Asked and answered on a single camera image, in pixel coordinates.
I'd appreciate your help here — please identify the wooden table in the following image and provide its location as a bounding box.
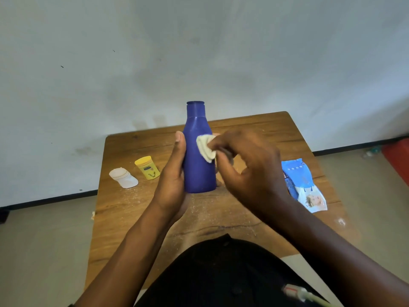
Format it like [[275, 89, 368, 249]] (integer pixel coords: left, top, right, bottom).
[[84, 111, 360, 290]]

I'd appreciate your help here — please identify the red floor object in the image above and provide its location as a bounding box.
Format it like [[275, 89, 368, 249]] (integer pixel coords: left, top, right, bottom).
[[382, 139, 409, 188]]

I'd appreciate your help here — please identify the yellow bottle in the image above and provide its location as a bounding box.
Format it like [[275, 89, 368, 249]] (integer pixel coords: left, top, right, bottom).
[[134, 156, 161, 181]]

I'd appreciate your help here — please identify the white bottle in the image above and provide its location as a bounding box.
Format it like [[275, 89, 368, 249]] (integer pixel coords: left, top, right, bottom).
[[109, 168, 139, 189]]

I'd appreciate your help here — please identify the dark blue bottle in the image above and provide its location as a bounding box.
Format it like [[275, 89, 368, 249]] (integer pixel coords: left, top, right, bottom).
[[182, 101, 218, 194]]

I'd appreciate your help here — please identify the person's right forearm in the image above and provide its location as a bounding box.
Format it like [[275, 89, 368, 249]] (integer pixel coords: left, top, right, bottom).
[[271, 201, 409, 307]]

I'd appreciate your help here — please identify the white wipe cloth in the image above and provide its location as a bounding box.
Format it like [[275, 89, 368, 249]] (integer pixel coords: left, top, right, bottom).
[[196, 134, 218, 164]]

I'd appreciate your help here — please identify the person's left forearm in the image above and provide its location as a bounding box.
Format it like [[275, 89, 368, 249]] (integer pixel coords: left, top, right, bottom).
[[74, 204, 179, 307]]

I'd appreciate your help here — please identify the person's right hand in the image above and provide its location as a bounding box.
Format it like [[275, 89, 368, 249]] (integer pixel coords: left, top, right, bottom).
[[207, 127, 291, 227]]

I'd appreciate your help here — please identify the blue wet wipes pack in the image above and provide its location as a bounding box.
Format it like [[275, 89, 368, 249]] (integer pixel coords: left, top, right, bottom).
[[281, 159, 328, 214]]

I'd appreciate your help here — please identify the person's black clothing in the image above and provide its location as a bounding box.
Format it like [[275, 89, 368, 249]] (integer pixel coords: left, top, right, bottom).
[[67, 234, 333, 307]]

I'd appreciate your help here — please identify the person's left hand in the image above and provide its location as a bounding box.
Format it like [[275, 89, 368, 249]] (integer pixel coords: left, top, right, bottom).
[[153, 130, 223, 223]]

